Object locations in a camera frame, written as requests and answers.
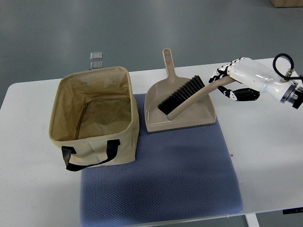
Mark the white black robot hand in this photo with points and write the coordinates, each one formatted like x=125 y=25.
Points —
x=256 y=76

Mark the beige hand broom black bristles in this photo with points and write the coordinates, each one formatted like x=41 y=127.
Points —
x=188 y=94

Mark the yellow canvas bag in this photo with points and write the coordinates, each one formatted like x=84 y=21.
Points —
x=95 y=119

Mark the beige plastic dustpan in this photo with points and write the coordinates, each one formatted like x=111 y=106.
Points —
x=200 y=113

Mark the cardboard box corner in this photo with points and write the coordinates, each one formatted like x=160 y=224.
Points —
x=287 y=3

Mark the blue textured mat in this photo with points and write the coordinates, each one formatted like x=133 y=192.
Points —
x=180 y=174

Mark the black table control panel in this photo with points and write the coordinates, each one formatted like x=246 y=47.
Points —
x=293 y=211

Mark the clear plastic floor piece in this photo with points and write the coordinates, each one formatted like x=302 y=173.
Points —
x=96 y=60

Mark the white table leg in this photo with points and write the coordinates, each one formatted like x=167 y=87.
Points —
x=252 y=220

